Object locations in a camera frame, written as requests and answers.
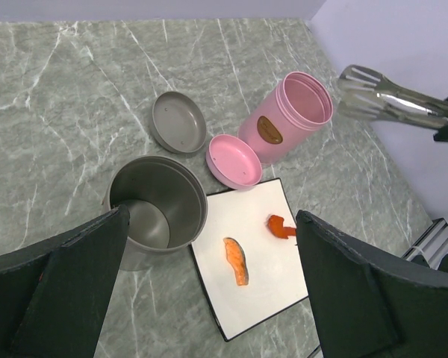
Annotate pink cylindrical container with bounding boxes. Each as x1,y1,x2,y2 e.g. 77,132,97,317
237,72,333,165

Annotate white square plate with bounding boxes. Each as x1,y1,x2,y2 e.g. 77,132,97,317
191,178,308,342

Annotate steel tongs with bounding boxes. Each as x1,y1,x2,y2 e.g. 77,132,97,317
337,64,448,130

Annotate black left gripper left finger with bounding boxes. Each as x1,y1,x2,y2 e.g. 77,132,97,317
0,205,130,357

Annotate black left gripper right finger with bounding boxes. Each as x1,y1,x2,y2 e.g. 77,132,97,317
296,210,448,357

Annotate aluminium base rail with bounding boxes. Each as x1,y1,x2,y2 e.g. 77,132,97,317
402,219,448,269

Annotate grey cylindrical container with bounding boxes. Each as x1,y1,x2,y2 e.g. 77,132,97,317
102,155,208,271

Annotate red carrot piece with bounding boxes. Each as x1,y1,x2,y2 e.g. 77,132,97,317
267,215,296,239

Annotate grey round lid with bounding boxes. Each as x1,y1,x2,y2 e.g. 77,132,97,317
149,91,207,155

